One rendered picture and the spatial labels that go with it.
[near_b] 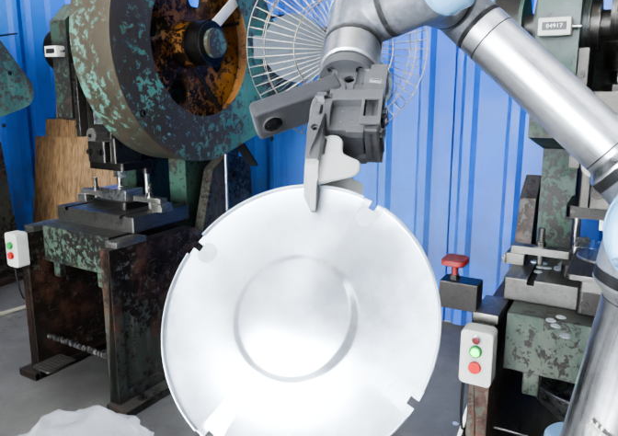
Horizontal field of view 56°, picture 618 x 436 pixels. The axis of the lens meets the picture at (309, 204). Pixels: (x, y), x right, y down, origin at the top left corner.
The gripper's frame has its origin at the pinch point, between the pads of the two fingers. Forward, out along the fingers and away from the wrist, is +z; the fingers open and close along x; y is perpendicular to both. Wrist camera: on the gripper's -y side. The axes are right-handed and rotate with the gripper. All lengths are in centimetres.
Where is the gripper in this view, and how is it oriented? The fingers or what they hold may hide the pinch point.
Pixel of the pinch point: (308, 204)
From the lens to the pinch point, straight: 62.7
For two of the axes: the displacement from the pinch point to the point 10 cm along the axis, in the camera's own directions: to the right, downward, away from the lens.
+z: -1.5, 8.3, -5.4
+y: 9.8, 0.4, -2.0
